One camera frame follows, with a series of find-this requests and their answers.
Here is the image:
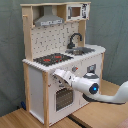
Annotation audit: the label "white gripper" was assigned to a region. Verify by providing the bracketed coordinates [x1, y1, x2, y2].
[53, 69, 75, 87]

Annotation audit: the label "white oven door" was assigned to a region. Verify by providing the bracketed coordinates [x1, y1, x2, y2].
[49, 83, 81, 118]

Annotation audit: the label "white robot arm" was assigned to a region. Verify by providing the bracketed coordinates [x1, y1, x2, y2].
[54, 69, 128, 105]

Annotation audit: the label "wooden toy kitchen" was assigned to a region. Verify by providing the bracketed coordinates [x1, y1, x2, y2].
[22, 2, 105, 128]

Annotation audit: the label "right stove knob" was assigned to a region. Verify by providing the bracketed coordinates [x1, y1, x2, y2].
[72, 66, 78, 72]

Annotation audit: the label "black stovetop red burners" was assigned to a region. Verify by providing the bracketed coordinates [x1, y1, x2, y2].
[34, 53, 71, 66]

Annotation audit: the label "white cupboard door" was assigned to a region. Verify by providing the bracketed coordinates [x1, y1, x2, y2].
[74, 55, 102, 108]

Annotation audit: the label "metal sink basin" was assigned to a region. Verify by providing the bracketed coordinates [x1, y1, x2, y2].
[65, 47, 95, 55]

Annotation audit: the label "black toy faucet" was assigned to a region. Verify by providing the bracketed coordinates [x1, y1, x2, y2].
[66, 32, 83, 50]

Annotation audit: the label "grey range hood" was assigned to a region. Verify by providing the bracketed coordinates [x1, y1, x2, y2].
[35, 6, 64, 27]

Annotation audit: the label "toy microwave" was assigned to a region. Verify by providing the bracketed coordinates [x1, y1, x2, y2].
[66, 3, 90, 21]

